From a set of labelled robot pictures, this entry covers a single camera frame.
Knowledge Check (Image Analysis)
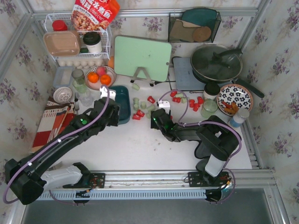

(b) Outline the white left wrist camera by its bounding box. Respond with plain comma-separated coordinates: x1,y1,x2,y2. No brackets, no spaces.
100,86,116,100

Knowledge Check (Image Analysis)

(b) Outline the red capsule by cooker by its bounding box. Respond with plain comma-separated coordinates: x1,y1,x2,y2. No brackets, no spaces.
170,91,177,98

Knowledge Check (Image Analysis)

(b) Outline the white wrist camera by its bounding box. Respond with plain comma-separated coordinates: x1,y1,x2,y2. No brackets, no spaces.
100,86,116,100
157,100,171,114

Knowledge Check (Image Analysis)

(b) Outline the teal plate in organizer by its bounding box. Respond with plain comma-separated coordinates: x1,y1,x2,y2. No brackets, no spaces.
181,8,217,29

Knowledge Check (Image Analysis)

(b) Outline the black frying pan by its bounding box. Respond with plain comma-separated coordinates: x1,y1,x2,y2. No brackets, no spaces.
190,44,264,98

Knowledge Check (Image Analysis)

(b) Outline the white wire rack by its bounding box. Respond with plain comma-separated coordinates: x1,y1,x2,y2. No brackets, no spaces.
44,13,112,60

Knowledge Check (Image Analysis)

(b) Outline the black-lid white jar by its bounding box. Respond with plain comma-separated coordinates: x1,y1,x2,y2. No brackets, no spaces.
203,82,220,100

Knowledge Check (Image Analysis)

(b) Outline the round cork coaster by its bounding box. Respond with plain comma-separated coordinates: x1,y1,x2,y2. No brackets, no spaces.
192,26,212,42

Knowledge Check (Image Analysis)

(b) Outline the red capsule center top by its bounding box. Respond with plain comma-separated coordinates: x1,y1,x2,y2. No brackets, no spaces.
147,96,155,104

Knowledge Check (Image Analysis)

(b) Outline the orange fruit left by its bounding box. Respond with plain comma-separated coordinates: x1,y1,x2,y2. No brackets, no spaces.
87,72,99,83

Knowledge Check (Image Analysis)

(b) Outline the beige plastic tray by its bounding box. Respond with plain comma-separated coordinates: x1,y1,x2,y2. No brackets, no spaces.
43,30,81,57

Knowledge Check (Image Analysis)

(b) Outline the red capsule right middle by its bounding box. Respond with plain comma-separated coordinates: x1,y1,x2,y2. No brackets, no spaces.
172,97,181,103

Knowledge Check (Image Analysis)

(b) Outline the white black-lid coffee cup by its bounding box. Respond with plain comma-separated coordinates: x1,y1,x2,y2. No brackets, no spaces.
83,31,102,53

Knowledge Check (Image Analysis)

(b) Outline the red snack bag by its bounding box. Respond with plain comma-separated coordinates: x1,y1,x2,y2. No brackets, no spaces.
71,0,120,31

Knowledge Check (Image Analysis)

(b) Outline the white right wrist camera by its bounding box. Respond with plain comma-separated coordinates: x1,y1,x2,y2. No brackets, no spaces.
157,100,171,114

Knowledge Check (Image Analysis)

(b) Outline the green capsule near board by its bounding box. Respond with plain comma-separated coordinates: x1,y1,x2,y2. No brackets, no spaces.
132,84,140,91

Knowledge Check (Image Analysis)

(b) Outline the red capsule left lower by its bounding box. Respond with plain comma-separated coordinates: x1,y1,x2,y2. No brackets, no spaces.
132,114,141,120

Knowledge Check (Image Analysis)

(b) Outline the metal fork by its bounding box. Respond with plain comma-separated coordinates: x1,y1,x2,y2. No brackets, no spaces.
74,92,79,111

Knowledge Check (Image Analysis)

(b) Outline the orange fruit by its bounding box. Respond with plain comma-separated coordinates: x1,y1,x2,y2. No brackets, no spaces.
100,74,112,86
87,72,99,83

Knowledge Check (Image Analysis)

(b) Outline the green cutting board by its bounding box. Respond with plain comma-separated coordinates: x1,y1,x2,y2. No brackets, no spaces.
114,35,172,82

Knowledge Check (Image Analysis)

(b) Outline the fruit bowl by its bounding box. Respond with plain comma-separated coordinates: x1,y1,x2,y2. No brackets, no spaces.
85,66,116,90

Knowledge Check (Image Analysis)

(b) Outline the red lid jar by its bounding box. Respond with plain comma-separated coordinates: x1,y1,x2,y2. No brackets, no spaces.
52,20,68,31

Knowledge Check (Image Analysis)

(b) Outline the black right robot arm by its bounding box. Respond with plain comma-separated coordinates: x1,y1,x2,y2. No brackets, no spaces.
151,109,242,186

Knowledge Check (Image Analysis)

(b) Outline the egg carton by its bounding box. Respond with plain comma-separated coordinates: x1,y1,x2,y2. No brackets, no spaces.
57,58,106,69

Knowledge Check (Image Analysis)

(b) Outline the clear glass cup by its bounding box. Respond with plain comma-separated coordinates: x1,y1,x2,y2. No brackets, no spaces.
78,89,94,107

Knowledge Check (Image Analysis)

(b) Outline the orange behind board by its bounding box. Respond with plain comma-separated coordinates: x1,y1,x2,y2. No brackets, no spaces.
107,56,114,69

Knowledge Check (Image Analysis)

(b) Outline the red apple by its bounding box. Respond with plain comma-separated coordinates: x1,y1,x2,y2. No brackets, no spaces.
96,66,107,76

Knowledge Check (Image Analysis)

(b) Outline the clear food container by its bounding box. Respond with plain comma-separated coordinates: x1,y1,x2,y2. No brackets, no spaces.
53,66,74,89

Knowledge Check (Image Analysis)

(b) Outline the white strainer basket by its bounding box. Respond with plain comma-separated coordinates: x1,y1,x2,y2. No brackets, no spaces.
53,87,72,104

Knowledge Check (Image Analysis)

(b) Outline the grey induction cooker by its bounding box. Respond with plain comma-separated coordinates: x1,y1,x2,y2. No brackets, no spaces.
172,56,205,91

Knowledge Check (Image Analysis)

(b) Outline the black mesh organizer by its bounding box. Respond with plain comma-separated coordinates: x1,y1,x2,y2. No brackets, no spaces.
168,11,221,43

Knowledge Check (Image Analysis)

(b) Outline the white bottle grey cap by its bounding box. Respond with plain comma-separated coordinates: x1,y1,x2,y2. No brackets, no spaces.
229,108,249,128

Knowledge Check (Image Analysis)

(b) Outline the teal storage basket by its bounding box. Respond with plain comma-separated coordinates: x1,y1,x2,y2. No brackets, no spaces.
109,85,131,125

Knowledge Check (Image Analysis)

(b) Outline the floral blue plate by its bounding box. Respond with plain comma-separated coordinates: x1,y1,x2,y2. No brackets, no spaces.
216,84,253,117

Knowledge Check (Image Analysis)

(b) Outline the green plastic cup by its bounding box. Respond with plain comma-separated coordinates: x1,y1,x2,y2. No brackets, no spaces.
201,99,218,118

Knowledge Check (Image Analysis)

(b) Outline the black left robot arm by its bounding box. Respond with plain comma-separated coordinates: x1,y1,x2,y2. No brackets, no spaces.
4,97,121,205

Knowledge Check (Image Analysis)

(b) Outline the patterned orange cloth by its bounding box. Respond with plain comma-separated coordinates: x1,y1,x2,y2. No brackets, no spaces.
30,97,76,153

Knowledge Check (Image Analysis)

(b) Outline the green glass jar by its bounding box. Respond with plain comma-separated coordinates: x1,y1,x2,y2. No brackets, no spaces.
71,69,87,93

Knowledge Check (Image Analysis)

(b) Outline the orange fruit right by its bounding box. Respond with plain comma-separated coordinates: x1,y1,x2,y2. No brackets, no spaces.
100,74,112,86

